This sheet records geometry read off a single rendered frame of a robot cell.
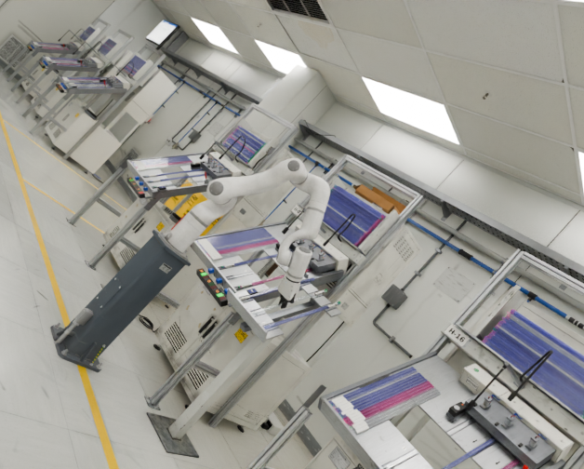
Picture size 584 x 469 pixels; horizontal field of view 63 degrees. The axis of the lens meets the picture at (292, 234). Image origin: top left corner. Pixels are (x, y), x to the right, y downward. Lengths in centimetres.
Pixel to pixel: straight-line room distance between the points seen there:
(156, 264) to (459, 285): 274
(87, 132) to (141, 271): 465
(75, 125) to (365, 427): 568
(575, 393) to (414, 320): 217
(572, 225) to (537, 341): 215
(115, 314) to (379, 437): 134
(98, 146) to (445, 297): 489
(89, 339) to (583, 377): 219
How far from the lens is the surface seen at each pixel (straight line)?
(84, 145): 699
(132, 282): 241
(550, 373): 237
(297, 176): 231
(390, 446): 206
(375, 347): 435
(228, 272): 281
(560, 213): 452
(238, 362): 250
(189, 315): 326
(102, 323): 250
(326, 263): 288
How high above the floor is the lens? 106
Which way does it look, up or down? 2 degrees up
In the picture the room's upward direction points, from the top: 43 degrees clockwise
